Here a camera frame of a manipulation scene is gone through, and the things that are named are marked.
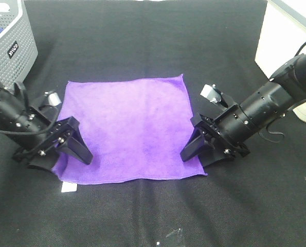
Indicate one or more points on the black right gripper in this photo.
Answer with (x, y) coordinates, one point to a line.
(209, 141)

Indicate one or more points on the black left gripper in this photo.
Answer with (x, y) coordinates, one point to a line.
(45, 133)

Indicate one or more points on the purple microfiber towel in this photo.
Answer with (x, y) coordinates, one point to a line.
(134, 129)

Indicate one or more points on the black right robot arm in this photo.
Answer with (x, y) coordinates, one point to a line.
(281, 93)

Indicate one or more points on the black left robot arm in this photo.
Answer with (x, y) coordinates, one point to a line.
(14, 112)

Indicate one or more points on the white towel label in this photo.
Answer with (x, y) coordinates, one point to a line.
(68, 187)

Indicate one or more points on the black fabric table cover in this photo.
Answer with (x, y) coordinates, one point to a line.
(258, 200)

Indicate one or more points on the clear tape strip bottom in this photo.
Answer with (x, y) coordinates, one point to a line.
(173, 239)

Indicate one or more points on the grey perforated basket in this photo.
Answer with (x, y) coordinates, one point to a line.
(18, 50)

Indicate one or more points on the white plastic bin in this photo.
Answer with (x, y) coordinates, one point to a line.
(282, 37)

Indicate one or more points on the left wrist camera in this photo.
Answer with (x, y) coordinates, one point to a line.
(53, 98)

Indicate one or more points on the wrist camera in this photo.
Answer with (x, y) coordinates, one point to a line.
(53, 98)
(210, 93)

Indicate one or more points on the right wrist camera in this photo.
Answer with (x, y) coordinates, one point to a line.
(210, 93)

